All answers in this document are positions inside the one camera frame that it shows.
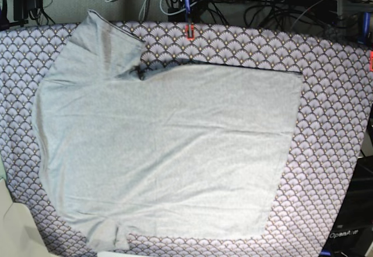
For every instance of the light grey T-shirt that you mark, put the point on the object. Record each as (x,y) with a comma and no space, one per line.
(194,151)

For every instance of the blue orange table clamp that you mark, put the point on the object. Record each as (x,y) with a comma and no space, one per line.
(188,17)

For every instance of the purple fan-pattern tablecloth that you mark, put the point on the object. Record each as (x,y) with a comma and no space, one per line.
(336,101)

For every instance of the blue clamp right side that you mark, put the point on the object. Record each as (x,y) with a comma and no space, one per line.
(365,27)

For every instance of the orange clamp right edge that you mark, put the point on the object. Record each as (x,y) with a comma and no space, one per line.
(371,61)

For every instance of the black OpenArm box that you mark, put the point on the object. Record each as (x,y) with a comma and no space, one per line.
(351,234)

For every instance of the white panel bottom left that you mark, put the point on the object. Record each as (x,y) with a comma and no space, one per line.
(19,234)

